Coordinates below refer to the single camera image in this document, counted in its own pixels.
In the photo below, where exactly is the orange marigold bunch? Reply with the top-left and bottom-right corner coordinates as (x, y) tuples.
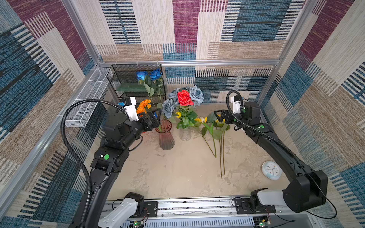
(136, 99), (152, 115)

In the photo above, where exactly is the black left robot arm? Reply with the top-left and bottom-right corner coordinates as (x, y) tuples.
(69, 109), (161, 228)

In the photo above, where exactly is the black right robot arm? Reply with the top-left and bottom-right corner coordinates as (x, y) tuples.
(214, 102), (328, 213)

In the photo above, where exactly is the clear glass vase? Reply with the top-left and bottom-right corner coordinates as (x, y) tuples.
(179, 127), (192, 142)

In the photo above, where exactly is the grey blue rose bunch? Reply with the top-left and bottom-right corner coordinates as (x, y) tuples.
(162, 85), (204, 118)

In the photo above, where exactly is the red rose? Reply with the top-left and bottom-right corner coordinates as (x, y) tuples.
(177, 90), (194, 106)

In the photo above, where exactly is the left blue rose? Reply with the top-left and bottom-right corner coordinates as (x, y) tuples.
(136, 71), (148, 81)

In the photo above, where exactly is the right blue rose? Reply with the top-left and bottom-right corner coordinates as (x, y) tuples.
(149, 69), (163, 81)

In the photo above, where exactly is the white round clock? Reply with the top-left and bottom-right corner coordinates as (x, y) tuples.
(261, 161), (282, 181)

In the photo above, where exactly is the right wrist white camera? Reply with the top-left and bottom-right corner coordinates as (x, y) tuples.
(230, 95), (242, 114)

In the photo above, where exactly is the black wire mesh shelf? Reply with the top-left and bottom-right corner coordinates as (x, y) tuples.
(107, 64), (166, 106)

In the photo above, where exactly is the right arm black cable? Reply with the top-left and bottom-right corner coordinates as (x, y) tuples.
(226, 90), (297, 157)

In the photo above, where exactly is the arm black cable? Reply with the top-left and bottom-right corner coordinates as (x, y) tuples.
(59, 99), (129, 226)
(226, 90), (297, 157)

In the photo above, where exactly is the white wire mesh tray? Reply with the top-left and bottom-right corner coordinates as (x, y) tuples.
(65, 67), (109, 128)

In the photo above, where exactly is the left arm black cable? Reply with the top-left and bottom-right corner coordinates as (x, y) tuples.
(59, 99), (129, 226)

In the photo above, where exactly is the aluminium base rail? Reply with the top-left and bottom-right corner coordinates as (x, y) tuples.
(96, 195), (320, 228)

